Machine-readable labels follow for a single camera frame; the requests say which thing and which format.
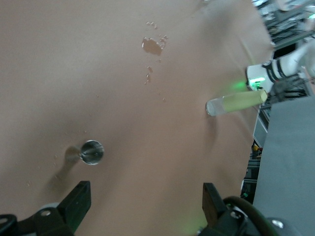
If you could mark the liquid spill puddle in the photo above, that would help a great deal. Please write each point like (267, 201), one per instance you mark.
(152, 46)

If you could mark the green bottle with clear base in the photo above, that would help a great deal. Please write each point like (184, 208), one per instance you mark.
(236, 103)

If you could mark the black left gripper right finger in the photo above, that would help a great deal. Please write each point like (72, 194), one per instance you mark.
(212, 206)

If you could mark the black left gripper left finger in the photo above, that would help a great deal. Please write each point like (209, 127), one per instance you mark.
(76, 204)

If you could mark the steel double jigger measuring cup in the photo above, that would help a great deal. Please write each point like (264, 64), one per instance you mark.
(92, 152)

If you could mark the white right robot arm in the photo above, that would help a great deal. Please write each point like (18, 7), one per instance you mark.
(278, 68)

